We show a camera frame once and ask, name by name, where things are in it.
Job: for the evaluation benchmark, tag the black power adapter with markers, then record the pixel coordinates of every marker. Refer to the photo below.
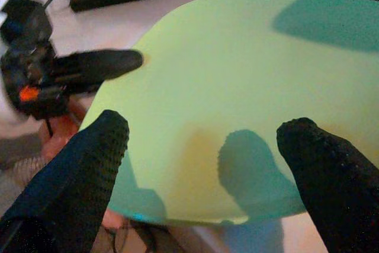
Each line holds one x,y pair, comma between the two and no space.
28,22

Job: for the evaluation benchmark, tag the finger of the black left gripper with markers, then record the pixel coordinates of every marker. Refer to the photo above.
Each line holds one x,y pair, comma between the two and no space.
83,88
100,64

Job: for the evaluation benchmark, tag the green plate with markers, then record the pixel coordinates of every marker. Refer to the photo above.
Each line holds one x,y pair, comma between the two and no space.
222,72

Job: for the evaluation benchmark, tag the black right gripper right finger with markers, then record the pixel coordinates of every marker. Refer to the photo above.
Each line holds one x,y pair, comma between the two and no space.
334,188

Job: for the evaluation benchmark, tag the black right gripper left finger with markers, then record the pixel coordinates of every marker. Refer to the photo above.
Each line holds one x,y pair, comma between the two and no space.
74,190

